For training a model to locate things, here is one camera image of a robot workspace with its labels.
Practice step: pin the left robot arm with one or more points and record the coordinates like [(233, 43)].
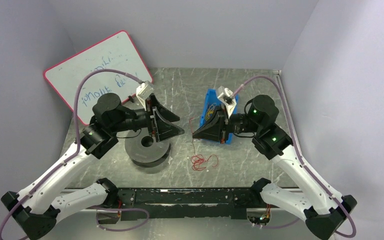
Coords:
[(40, 206)]

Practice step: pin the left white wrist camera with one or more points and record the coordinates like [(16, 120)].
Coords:
[(143, 91)]

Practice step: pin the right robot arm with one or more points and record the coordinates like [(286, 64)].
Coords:
[(322, 208)]

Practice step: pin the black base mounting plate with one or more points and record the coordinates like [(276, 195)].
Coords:
[(237, 203)]

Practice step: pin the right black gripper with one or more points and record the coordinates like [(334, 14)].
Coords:
[(225, 124)]

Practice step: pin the grey cable spool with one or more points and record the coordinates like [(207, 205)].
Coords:
[(144, 151)]

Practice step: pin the blue plastic bin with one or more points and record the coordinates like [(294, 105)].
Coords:
[(209, 107)]

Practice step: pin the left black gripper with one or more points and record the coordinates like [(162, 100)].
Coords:
[(153, 120)]

